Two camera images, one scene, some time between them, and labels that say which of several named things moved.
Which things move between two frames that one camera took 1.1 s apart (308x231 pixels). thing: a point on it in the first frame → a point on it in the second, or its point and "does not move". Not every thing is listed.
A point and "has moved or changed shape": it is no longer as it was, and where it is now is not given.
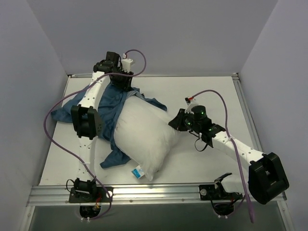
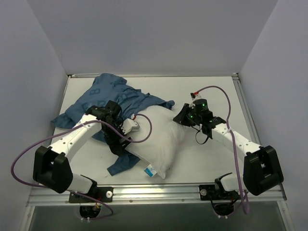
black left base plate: [90, 195] does not move
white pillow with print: [143, 133] has moved or changed shape
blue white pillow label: [138, 172] → [150, 171]
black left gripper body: [121, 80] → [118, 145]
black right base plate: [211, 192] does not move
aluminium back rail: [79, 76] does not move
